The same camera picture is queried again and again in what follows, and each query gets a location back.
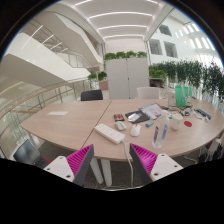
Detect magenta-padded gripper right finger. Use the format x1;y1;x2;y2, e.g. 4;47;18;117
129;143;184;186

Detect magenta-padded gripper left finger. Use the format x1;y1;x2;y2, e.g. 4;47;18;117
43;143;95;187

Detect clear plastic water bottle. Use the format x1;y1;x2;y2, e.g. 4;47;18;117
152;109;170;150

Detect black chair with mesh back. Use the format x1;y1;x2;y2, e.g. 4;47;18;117
12;138;51;168

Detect white mug with grey print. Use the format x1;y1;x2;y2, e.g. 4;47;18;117
169;113;185;132

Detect white computer mouse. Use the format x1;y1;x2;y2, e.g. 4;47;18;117
129;123;142;138

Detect small white card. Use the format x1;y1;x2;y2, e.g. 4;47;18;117
127;113;141;123

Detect small grey-white computer mouse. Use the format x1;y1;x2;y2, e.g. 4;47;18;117
114;120;128;132

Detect small black and red box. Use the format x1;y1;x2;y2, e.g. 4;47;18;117
113;113;126;122

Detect green tote bag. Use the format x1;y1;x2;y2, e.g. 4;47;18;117
174;85;193;108

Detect glass railing with wooden handrail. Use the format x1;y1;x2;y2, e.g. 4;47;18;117
0;77;93;158

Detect white chair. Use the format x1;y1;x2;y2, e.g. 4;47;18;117
136;86;162;100

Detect black office chair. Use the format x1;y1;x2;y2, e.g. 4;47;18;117
80;89;104;102

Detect potted green plant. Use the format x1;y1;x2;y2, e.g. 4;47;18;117
97;71;109;91
87;71;98;90

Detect tall white cabinet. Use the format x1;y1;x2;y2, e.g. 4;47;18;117
104;57;150;100

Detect tall green plant hedge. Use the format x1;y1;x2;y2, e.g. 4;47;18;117
148;59;224;101

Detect low leafy green plants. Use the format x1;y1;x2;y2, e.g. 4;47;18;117
103;50;148;62

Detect long ceiling light strips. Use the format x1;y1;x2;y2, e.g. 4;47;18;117
74;0;159;39

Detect white power strip cable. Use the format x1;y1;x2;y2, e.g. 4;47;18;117
121;139;135;188

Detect tangle of black cables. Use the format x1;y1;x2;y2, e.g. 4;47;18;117
176;105;201;118

